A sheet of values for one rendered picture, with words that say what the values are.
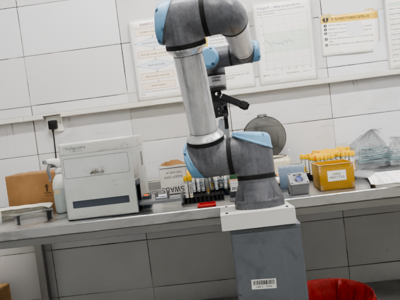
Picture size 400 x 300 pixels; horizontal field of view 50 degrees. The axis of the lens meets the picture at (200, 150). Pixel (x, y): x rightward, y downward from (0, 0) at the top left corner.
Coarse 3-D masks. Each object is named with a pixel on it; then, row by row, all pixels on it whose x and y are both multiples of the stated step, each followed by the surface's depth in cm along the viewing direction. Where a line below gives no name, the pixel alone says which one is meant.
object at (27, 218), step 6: (42, 210) 171; (48, 210) 174; (18, 216) 169; (24, 216) 169; (30, 216) 169; (36, 216) 170; (42, 216) 171; (48, 216) 174; (18, 222) 170; (24, 222) 169; (30, 222) 169
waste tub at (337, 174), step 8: (336, 160) 175; (344, 160) 173; (312, 168) 175; (320, 168) 163; (328, 168) 163; (336, 168) 163; (344, 168) 163; (352, 168) 163; (320, 176) 164; (328, 176) 163; (336, 176) 163; (344, 176) 163; (352, 176) 163; (320, 184) 164; (328, 184) 164; (336, 184) 163; (344, 184) 163; (352, 184) 163
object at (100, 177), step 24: (72, 144) 165; (96, 144) 164; (120, 144) 164; (72, 168) 165; (96, 168) 165; (120, 168) 164; (144, 168) 187; (72, 192) 166; (96, 192) 165; (120, 192) 165; (144, 192) 180; (72, 216) 166; (96, 216) 166
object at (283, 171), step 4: (296, 164) 176; (300, 164) 174; (280, 168) 174; (284, 168) 174; (288, 168) 174; (292, 168) 173; (296, 168) 173; (300, 168) 173; (280, 172) 174; (284, 172) 174; (288, 172) 174; (292, 172) 174; (296, 172) 173; (280, 176) 174; (284, 176) 174; (280, 180) 174; (284, 180) 174; (280, 184) 174; (284, 184) 174; (280, 188) 175; (284, 188) 174
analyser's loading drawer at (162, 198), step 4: (156, 192) 168; (168, 192) 169; (180, 192) 166; (156, 196) 167; (160, 196) 171; (164, 196) 166; (168, 196) 168; (172, 196) 171; (176, 196) 170; (180, 196) 168; (140, 200) 172; (144, 200) 171; (148, 200) 169; (152, 200) 168; (156, 200) 166; (160, 200) 166; (164, 200) 165; (168, 200) 165; (172, 200) 165; (176, 200) 166; (180, 200) 166; (140, 204) 166; (144, 204) 166; (148, 204) 166
